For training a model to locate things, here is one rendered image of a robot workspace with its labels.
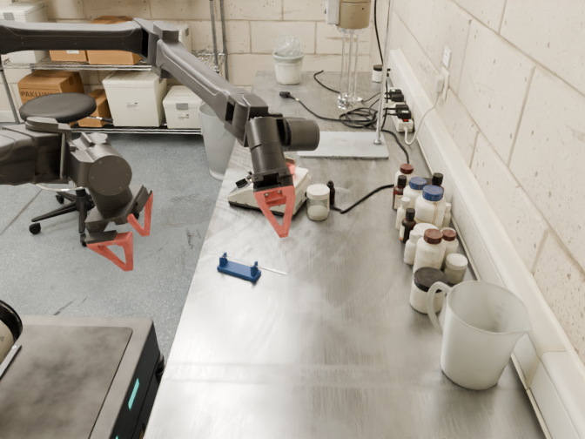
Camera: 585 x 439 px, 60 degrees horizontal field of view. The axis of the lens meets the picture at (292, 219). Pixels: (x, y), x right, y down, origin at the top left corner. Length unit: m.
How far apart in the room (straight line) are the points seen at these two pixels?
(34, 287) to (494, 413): 2.05
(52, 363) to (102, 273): 0.95
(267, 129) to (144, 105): 2.75
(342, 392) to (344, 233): 0.49
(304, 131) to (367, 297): 0.40
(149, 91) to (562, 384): 3.08
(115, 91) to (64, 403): 2.47
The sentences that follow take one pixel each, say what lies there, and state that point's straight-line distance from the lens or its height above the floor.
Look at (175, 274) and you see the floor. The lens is 2.39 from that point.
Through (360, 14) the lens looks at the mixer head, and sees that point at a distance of 1.57.
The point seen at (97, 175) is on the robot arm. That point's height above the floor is 1.16.
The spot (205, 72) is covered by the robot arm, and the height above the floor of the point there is 1.17.
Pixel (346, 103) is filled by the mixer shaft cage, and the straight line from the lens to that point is 1.66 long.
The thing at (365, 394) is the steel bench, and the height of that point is 0.75.
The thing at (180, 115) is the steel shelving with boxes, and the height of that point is 0.23.
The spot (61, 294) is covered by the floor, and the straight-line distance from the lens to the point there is 2.44.
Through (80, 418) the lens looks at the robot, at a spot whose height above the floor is 0.37.
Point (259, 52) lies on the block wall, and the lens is 3.74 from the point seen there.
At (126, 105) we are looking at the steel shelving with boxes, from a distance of 3.62.
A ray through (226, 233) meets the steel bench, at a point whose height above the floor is 0.75.
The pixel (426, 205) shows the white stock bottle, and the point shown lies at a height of 0.85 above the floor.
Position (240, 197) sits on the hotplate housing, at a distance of 1.36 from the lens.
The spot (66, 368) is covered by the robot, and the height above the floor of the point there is 0.37.
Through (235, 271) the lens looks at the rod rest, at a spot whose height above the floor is 0.76.
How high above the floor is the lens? 1.47
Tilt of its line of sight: 33 degrees down
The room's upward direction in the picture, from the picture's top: straight up
